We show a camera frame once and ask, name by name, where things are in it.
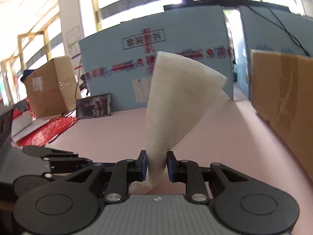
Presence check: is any white nonwoven shopping bag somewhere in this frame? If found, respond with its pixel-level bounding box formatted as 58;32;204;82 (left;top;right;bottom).
130;52;229;194

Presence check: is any red paper decoration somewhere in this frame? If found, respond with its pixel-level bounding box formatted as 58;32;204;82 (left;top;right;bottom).
16;117;77;147

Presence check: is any open brown cardboard box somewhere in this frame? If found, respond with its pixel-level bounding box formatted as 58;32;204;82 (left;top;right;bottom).
251;50;312;177

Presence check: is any white and red flat box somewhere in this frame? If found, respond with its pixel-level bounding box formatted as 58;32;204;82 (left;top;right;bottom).
11;111;33;142

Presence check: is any large light blue box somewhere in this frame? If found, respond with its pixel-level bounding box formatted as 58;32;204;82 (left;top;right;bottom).
79;5;233;111

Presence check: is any smartphone with lit screen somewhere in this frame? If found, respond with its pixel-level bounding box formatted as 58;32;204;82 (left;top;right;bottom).
76;93;111;120

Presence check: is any sealed brown cardboard box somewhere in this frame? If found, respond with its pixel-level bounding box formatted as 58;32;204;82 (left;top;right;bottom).
24;56;81;118

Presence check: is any black charging cable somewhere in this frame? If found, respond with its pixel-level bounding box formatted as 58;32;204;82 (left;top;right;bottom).
234;0;311;57

